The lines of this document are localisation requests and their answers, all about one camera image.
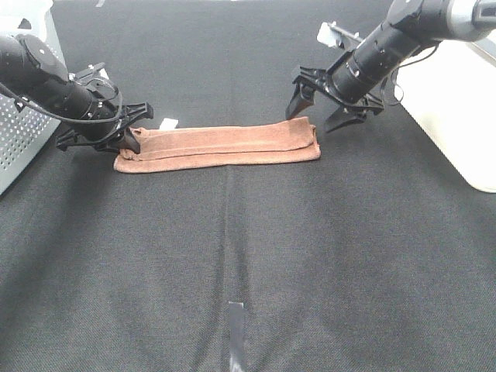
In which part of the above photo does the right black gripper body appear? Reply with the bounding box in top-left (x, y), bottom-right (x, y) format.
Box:
top-left (291, 66), bottom-right (384, 115)

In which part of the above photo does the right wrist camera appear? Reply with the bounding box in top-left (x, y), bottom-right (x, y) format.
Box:
top-left (316, 21), bottom-right (363, 50)

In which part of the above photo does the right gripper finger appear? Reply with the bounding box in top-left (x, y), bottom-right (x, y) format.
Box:
top-left (285, 83), bottom-right (315, 119)
top-left (324, 106), bottom-right (367, 133)

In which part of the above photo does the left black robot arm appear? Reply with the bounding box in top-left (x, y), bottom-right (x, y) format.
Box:
top-left (1, 34), bottom-right (153, 153)

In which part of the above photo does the black table cloth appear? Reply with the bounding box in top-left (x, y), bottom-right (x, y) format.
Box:
top-left (1, 1), bottom-right (495, 371)

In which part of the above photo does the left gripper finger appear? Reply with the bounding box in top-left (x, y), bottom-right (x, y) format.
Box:
top-left (115, 129), bottom-right (140, 153)

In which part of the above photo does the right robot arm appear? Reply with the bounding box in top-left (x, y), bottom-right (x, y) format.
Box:
top-left (285, 1), bottom-right (495, 131)

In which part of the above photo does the grey perforated laundry basket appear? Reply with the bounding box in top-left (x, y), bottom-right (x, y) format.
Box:
top-left (1, 1), bottom-right (65, 192)

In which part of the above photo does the grey tape strip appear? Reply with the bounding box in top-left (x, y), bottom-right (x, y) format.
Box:
top-left (228, 301), bottom-right (246, 372)

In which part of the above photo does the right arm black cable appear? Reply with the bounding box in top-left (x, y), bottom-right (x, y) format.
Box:
top-left (377, 40), bottom-right (441, 108)

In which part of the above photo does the white plastic storage bin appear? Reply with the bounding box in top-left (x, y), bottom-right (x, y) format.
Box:
top-left (394, 34), bottom-right (495, 193)

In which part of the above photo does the brown towel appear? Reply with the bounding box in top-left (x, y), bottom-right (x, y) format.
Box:
top-left (113, 117), bottom-right (321, 174)

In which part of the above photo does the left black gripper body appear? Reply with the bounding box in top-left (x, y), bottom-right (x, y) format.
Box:
top-left (56, 102), bottom-right (153, 152)

